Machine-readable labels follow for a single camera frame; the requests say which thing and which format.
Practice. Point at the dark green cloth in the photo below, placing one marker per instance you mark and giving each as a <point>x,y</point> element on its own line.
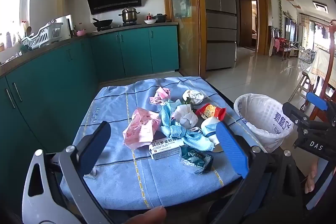
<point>187,103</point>

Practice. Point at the white bowl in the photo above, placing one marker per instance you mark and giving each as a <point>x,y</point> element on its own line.
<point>149,22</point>

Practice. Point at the teal foil wrapper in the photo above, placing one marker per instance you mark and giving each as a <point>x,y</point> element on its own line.
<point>195,158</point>

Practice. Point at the grey kitchen countertop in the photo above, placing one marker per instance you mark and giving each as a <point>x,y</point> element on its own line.
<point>52,47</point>

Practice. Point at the person's right hand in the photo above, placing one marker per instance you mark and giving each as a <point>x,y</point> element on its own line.
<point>312,176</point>

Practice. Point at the white dish rack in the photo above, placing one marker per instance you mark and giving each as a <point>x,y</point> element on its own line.
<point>44,35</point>

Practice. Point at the ceiling air vent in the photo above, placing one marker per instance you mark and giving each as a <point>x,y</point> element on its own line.
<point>320,6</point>

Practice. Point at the black casserole pot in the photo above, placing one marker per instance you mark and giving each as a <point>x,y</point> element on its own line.
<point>160,18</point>

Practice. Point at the white paper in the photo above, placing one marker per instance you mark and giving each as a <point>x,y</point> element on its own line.
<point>194,96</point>

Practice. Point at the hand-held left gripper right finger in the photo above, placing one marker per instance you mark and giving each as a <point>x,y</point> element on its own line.
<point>232,150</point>

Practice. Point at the glass sliding door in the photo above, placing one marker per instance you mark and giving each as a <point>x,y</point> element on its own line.
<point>183,29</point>

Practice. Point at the white medicine box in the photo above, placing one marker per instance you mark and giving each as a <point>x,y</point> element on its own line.
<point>165,149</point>

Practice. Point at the red snack wrapper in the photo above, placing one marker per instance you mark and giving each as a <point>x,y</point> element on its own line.
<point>210,111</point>

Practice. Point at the green vine garland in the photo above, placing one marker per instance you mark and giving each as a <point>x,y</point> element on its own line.
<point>281,14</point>

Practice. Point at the red wooden armchair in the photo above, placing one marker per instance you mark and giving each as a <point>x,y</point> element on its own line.
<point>281,45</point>

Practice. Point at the black wok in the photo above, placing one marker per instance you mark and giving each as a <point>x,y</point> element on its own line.
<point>103,22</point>

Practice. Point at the red jar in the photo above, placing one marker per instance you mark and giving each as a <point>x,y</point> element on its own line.
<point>149,16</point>

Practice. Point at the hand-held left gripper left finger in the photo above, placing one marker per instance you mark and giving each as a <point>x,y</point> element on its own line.
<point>94,148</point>

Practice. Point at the person's left hand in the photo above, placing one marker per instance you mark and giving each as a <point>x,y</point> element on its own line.
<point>147,217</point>

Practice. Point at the white tissue ball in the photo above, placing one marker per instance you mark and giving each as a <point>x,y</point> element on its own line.
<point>186,119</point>

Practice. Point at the white lined trash bin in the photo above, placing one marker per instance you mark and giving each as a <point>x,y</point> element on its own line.
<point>262,119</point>

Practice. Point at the gas stove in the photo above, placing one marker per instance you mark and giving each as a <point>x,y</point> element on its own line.
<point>115,26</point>

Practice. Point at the small pink wrapper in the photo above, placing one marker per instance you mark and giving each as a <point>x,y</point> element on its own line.
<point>161,94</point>

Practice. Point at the blue checked tablecloth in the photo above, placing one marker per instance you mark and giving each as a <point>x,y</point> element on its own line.
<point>118,174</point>

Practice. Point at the teal lower cabinets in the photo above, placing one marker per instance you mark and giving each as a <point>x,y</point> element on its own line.
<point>136,50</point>

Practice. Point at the white and blue cup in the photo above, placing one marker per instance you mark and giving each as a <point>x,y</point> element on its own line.
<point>208,128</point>

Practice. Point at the steel cooking pot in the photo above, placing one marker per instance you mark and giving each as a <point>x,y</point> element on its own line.
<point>129,15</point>

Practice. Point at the blue quilted cloth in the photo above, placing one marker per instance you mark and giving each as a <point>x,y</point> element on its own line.
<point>173,132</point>

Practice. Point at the pink plastic bag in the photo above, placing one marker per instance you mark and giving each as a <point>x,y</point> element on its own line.
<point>139,129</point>

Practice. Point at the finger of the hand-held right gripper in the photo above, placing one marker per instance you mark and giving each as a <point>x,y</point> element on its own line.
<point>316,100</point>
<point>292,109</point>

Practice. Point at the carved wooden chair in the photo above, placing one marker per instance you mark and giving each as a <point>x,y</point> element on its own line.
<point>332,37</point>

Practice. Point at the wooden interior doorway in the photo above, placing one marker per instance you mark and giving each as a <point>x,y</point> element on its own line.
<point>248,24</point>

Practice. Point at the white kitchen appliance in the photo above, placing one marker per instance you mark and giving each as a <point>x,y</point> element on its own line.
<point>64,24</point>

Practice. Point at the grey refrigerator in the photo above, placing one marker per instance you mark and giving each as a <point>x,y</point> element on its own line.
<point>219,29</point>

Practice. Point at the dining table with pale cloth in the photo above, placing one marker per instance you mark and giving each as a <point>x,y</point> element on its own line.
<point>320,66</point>

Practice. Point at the pink bowl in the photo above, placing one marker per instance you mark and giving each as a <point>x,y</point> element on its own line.
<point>81,33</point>

